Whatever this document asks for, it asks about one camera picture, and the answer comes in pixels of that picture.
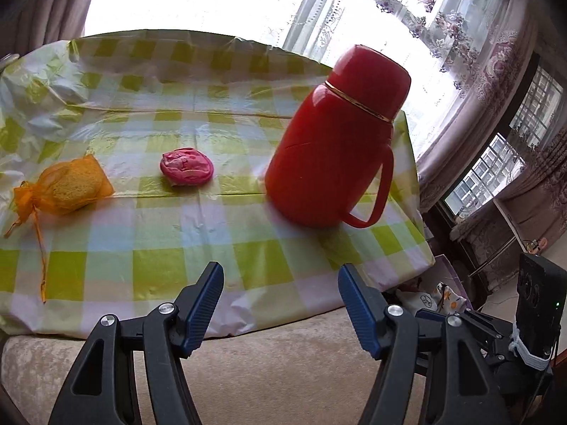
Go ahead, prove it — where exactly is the orange organza bag with sponge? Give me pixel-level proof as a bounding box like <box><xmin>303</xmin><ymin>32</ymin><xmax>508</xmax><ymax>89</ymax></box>
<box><xmin>4</xmin><ymin>154</ymin><xmax>114</xmax><ymax>304</ymax></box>

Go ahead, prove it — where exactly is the pink round coin pouch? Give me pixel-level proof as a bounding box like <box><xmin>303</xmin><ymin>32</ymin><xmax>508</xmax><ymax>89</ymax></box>
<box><xmin>159</xmin><ymin>148</ymin><xmax>214</xmax><ymax>186</ymax></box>

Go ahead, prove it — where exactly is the grey drawstring pouch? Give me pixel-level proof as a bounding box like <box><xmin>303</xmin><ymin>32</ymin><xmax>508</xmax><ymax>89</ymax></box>
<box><xmin>396</xmin><ymin>290</ymin><xmax>437</xmax><ymax>316</ymax></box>

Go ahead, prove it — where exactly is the white purple storage box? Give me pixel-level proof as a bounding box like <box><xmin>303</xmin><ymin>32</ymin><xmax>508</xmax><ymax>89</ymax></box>
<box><xmin>395</xmin><ymin>254</ymin><xmax>472</xmax><ymax>316</ymax></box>

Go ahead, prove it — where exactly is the fruit print white pillow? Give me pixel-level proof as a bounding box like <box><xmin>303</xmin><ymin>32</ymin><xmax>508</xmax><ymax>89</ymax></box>
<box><xmin>432</xmin><ymin>282</ymin><xmax>468</xmax><ymax>316</ymax></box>

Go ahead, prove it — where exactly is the yellow checkered plastic tablecloth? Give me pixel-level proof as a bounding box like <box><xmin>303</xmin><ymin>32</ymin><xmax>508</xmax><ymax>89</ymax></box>
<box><xmin>1</xmin><ymin>31</ymin><xmax>434</xmax><ymax>338</ymax></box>

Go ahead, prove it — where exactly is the mauve patterned curtain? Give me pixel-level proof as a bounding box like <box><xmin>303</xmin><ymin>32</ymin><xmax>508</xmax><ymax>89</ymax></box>
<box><xmin>418</xmin><ymin>6</ymin><xmax>566</xmax><ymax>295</ymax></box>

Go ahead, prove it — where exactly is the beige upholstered stool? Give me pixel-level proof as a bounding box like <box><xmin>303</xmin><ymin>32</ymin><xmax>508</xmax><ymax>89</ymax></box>
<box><xmin>1</xmin><ymin>309</ymin><xmax>380</xmax><ymax>424</ymax></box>

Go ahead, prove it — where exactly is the red thermos flask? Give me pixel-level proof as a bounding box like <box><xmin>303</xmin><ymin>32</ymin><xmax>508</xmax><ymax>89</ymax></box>
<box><xmin>264</xmin><ymin>44</ymin><xmax>411</xmax><ymax>228</ymax></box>

